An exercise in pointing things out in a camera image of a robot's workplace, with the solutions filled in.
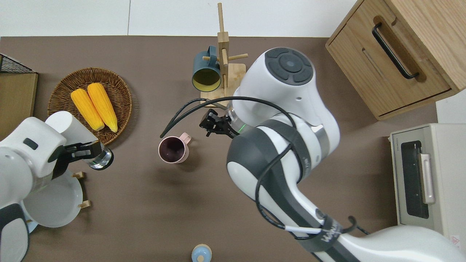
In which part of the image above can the wooden plate rack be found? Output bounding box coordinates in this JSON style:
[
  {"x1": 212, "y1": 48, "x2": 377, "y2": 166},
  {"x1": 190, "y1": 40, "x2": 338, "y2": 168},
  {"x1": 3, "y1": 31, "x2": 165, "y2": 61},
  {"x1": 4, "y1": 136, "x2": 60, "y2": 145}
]
[{"x1": 25, "y1": 171, "x2": 91, "y2": 223}]

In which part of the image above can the yellow corn cob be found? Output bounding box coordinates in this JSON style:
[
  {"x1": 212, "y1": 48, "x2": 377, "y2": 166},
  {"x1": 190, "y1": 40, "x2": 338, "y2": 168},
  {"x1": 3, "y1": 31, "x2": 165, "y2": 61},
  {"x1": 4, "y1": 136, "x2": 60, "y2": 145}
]
[
  {"x1": 87, "y1": 83, "x2": 118, "y2": 133},
  {"x1": 71, "y1": 88, "x2": 105, "y2": 131}
]

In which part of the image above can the light blue plate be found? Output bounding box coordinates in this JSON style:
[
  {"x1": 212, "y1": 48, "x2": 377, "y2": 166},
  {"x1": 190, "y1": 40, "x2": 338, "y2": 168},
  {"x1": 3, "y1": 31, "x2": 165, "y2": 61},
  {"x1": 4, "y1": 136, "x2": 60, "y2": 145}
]
[{"x1": 20, "y1": 204, "x2": 39, "y2": 233}]

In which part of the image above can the brown wicker basket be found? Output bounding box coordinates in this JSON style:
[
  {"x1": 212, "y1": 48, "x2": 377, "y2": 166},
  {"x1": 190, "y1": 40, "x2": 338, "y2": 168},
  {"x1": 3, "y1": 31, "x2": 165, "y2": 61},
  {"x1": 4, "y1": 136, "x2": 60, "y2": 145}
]
[{"x1": 47, "y1": 67, "x2": 133, "y2": 146}]

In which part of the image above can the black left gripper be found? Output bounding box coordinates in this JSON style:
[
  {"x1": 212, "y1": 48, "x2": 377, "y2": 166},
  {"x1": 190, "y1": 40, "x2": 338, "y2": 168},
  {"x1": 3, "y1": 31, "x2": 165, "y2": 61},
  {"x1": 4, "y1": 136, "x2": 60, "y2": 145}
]
[{"x1": 49, "y1": 141, "x2": 104, "y2": 179}]

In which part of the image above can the small blue bell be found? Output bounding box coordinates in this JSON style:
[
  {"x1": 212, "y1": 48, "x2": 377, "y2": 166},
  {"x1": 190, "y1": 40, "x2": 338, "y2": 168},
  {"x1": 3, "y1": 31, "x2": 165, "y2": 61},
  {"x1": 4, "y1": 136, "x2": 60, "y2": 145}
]
[{"x1": 191, "y1": 244, "x2": 212, "y2": 262}]

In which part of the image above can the wooden basket lid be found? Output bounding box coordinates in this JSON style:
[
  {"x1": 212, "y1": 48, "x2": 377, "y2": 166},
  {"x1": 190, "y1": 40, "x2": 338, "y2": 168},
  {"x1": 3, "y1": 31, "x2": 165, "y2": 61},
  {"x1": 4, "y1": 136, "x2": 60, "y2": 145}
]
[{"x1": 0, "y1": 73, "x2": 39, "y2": 140}]

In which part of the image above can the wire basket with checked liner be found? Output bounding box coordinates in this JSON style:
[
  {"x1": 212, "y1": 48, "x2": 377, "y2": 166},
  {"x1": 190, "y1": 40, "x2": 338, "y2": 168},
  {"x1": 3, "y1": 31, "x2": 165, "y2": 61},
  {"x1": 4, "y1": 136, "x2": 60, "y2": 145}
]
[{"x1": 0, "y1": 54, "x2": 39, "y2": 140}]

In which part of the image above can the wooden mug rack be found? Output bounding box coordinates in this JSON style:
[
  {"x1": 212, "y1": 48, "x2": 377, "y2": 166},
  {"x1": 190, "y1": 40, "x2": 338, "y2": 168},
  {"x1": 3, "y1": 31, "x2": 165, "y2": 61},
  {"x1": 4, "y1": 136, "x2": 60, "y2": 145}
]
[{"x1": 200, "y1": 3, "x2": 249, "y2": 108}]

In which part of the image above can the brown table mat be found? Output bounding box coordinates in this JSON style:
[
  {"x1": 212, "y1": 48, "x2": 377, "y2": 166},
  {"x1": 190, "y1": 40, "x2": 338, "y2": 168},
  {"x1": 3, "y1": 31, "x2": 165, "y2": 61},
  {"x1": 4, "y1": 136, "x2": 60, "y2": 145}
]
[{"x1": 0, "y1": 36, "x2": 439, "y2": 262}]

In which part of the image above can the grey plate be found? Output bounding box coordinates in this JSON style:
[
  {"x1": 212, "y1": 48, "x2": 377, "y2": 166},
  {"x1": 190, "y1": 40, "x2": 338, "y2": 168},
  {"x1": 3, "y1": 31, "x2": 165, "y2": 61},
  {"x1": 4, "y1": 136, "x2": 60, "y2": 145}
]
[{"x1": 23, "y1": 169, "x2": 83, "y2": 228}]

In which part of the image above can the white toaster oven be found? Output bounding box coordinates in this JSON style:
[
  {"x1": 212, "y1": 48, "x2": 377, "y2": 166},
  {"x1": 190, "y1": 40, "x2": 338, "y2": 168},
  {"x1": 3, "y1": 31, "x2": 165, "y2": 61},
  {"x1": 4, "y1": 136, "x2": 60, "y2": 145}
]
[{"x1": 389, "y1": 123, "x2": 466, "y2": 255}]

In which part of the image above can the white water bottle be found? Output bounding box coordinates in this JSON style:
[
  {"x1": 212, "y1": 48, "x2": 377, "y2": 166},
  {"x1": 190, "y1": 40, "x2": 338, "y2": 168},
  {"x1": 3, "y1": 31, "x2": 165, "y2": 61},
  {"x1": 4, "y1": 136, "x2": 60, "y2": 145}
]
[{"x1": 46, "y1": 111, "x2": 114, "y2": 171}]

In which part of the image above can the pink mug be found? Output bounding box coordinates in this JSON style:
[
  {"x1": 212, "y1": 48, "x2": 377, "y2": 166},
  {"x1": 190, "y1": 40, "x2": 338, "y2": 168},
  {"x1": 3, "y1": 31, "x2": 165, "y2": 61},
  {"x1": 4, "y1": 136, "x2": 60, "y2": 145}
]
[{"x1": 158, "y1": 132, "x2": 192, "y2": 164}]

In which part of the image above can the wooden cabinet box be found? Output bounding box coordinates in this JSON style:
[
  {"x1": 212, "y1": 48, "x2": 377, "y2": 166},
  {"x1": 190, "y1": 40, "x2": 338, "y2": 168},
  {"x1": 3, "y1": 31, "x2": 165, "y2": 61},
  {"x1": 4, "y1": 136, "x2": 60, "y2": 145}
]
[{"x1": 325, "y1": 0, "x2": 466, "y2": 121}]

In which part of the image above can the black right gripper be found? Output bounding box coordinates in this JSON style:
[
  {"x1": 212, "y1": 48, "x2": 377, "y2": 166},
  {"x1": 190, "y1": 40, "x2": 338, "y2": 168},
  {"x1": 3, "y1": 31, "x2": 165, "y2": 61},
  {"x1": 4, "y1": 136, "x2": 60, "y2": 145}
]
[{"x1": 199, "y1": 109, "x2": 239, "y2": 139}]

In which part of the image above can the dark blue mug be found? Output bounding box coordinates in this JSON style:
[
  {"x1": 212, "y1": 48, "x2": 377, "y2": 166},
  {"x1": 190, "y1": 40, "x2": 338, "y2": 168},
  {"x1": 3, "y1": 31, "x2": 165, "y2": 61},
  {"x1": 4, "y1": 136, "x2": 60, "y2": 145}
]
[{"x1": 192, "y1": 45, "x2": 222, "y2": 92}]

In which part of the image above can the black cabinet handle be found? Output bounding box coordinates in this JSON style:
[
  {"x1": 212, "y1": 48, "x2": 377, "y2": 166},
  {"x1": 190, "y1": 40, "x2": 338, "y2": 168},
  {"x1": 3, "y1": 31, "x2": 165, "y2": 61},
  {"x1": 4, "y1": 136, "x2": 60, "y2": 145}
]
[{"x1": 372, "y1": 23, "x2": 420, "y2": 80}]

